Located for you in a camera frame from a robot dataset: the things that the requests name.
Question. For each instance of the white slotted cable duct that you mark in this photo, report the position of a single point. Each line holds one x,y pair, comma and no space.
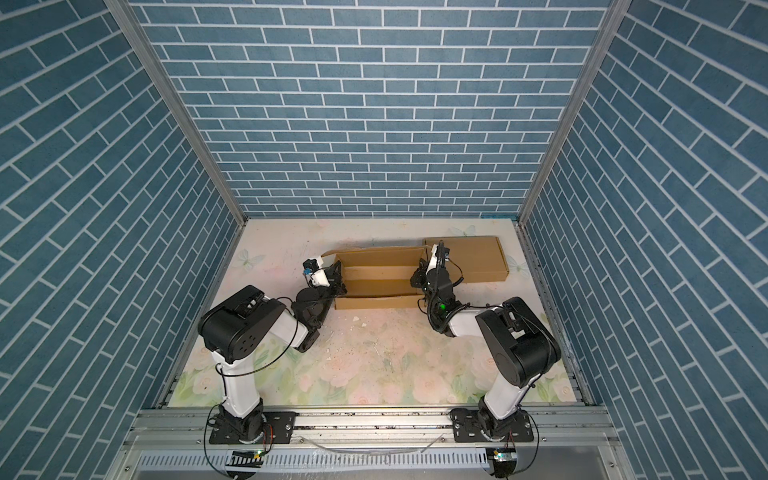
312,461

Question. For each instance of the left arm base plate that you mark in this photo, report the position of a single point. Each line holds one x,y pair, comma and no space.
279,427

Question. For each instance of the brown cardboard box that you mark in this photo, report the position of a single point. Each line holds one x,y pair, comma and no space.
479,259

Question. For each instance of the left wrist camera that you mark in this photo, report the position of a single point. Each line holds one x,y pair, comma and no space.
314,273

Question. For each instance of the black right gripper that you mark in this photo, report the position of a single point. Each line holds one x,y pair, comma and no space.
416,282

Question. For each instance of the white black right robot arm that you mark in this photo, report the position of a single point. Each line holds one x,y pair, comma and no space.
522,349

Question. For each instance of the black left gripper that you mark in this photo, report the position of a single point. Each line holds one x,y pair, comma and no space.
334,272

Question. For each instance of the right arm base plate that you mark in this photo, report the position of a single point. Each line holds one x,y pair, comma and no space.
474,426

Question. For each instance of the aluminium corner post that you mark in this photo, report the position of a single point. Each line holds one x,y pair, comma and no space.
605,35
129,25

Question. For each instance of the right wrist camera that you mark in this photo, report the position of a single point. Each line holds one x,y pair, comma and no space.
438,257

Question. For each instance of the aluminium corner post right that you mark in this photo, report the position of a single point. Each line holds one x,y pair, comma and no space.
605,35

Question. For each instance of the aluminium corner post left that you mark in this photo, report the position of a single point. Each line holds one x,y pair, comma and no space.
129,25

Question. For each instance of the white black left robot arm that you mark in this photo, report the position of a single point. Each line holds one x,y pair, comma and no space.
233,329

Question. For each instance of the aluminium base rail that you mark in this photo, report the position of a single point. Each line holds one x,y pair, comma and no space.
377,427

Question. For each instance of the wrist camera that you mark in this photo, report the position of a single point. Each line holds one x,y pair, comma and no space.
314,273
438,257

